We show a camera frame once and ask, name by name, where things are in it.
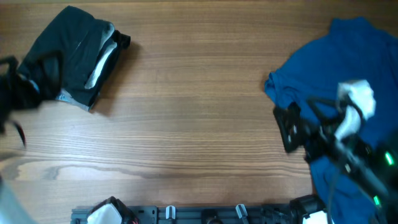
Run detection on dark green shorts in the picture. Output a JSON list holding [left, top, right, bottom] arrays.
[[17, 6, 131, 107]]

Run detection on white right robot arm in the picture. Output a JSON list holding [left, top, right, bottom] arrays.
[[273, 98, 397, 223]]

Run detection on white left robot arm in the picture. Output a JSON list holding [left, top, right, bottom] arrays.
[[1, 52, 139, 224]]

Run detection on folded grey shorts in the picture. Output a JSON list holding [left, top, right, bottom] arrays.
[[55, 89, 91, 111]]

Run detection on blue polo shirt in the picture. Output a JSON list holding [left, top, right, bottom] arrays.
[[264, 17, 397, 224]]

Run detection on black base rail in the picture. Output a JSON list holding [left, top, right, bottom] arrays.
[[70, 203, 295, 224]]

